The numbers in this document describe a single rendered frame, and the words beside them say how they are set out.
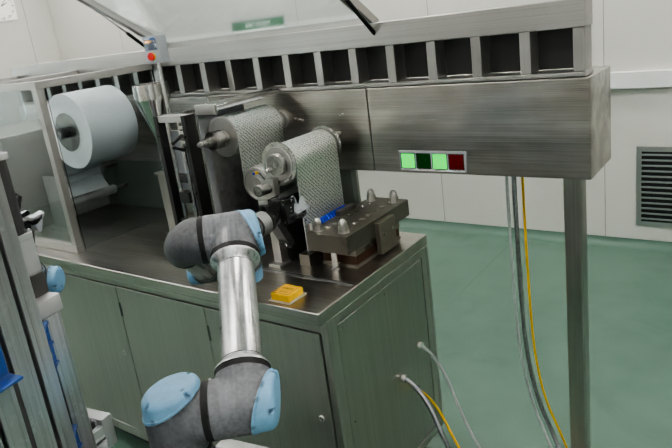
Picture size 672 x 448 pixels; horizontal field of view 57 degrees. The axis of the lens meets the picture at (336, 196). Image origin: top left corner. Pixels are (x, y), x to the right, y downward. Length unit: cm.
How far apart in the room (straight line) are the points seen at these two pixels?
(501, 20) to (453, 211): 307
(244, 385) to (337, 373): 69
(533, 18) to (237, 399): 131
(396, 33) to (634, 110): 245
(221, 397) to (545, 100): 124
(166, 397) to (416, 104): 127
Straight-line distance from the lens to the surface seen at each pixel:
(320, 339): 186
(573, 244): 222
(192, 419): 127
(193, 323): 225
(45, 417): 127
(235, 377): 127
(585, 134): 193
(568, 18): 191
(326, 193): 218
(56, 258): 278
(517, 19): 195
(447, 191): 486
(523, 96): 196
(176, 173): 226
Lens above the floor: 169
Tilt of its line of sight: 16 degrees down
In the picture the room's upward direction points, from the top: 8 degrees counter-clockwise
